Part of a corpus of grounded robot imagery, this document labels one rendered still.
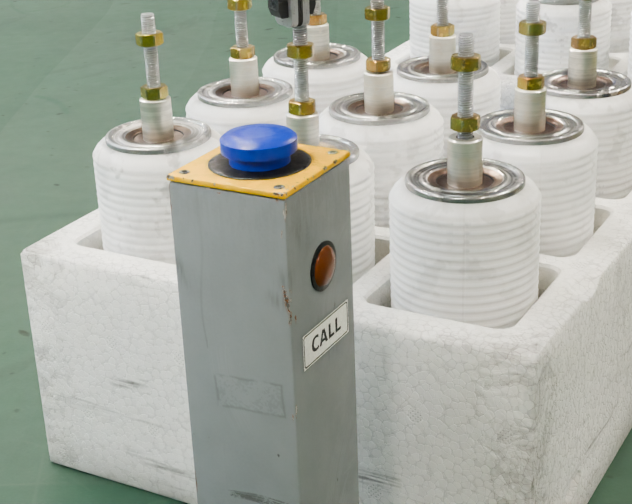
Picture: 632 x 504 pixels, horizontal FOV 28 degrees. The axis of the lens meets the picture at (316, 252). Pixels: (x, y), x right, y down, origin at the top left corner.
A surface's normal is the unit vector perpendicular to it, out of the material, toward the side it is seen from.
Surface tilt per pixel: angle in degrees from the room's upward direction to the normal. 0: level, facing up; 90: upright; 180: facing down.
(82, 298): 90
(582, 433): 90
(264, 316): 90
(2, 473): 0
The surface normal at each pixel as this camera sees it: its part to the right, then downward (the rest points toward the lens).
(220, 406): -0.48, 0.36
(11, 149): -0.04, -0.92
